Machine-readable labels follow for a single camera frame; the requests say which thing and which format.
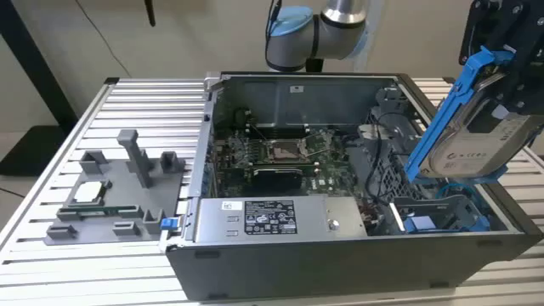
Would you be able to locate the hard disk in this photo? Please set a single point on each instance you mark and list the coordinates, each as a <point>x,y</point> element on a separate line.
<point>418,223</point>
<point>476,153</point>

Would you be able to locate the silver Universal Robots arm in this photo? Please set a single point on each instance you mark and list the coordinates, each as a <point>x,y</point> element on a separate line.
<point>293,48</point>

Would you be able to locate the grey metal disk bay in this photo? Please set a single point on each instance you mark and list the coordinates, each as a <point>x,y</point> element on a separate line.
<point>382,153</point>

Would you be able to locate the white case sticker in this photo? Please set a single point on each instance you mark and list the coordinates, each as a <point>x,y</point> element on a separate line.
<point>296,89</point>

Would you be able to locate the green motherboard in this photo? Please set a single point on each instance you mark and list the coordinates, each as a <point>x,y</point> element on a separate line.
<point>330,178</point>

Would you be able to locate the CPU socket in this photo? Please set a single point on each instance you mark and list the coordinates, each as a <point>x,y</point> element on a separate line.
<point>284,151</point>

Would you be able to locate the thin metal locking lever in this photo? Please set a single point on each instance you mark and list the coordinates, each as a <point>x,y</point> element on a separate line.
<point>258,131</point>

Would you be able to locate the black graphics card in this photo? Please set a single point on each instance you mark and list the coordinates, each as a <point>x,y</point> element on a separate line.
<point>276,181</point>

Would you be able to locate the silver power supply unit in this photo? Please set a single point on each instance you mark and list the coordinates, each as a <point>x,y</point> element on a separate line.
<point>305,220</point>

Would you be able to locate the black antenna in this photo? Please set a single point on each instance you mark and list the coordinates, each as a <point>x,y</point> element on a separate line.
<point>149,12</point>

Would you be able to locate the black open PC case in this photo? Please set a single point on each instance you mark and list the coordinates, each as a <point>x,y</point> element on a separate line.
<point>297,271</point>

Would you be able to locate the blue case latch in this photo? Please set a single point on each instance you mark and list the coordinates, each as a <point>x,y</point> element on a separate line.
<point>168,223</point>

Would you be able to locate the grey parts rack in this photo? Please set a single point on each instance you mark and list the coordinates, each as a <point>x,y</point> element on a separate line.
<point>126,191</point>

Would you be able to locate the green RAM stick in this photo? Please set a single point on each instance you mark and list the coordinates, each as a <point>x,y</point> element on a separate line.
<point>110,210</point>

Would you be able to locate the black stand with base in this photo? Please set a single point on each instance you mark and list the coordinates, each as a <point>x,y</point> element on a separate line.
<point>37,79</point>

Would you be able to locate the silver CPU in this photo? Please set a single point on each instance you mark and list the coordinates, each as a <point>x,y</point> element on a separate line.
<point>88,192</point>

